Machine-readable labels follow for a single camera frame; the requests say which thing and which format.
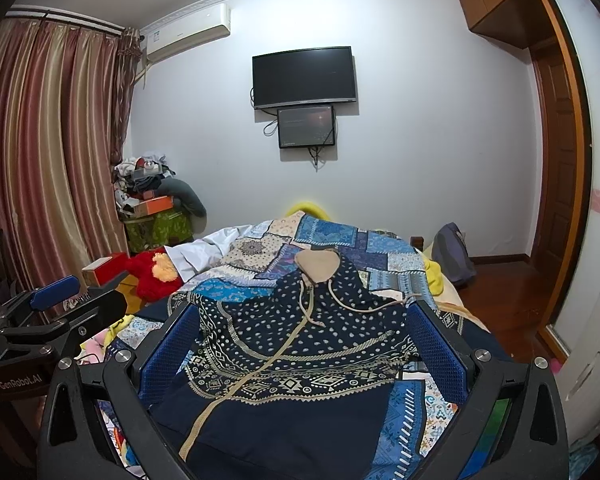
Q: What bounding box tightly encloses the navy patterned hooded garment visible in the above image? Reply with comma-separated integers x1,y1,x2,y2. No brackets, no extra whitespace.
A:
151,259,417,479

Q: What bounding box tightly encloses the pile of clothes and boxes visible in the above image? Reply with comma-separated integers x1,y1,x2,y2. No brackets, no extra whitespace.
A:
111,152,208,233

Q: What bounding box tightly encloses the blue patchwork bedspread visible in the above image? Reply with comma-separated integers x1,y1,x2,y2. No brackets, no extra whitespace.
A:
74,211,491,480

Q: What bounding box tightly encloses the red and white box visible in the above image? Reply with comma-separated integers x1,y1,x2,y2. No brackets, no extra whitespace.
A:
82,252,129,287

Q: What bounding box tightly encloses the red plush toy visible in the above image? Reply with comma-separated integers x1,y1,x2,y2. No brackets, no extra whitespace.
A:
125,247,184,304

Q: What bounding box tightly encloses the grey bag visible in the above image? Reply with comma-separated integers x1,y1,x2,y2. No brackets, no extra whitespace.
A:
431,222,477,286

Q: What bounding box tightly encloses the white sheet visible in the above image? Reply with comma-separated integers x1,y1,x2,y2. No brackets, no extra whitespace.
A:
164,224,251,283

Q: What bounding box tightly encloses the green patterned cloth stand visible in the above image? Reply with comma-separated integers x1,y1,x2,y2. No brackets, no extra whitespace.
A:
123,209,193,254

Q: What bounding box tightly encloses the orange box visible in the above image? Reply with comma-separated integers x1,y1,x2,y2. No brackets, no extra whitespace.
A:
131,196,174,219

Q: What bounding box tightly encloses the brown wooden door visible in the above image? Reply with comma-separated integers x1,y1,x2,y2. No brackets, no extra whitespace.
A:
531,38,591,324

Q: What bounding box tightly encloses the yellow pillow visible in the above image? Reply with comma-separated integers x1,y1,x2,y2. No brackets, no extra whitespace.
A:
286,200,330,221

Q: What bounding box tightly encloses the striped red gold curtain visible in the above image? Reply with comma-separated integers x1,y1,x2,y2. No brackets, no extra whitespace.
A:
0,18,140,289

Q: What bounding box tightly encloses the white air conditioner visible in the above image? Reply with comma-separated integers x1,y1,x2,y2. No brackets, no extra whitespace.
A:
146,3,230,64

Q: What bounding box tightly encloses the wooden wardrobe cabinet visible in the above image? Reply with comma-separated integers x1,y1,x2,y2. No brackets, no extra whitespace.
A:
460,0,558,49

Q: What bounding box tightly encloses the small black wall monitor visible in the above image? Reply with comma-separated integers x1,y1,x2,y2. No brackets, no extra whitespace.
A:
277,105,336,148

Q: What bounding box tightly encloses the black wall television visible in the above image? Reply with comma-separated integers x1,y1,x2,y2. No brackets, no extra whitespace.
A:
252,47,358,110

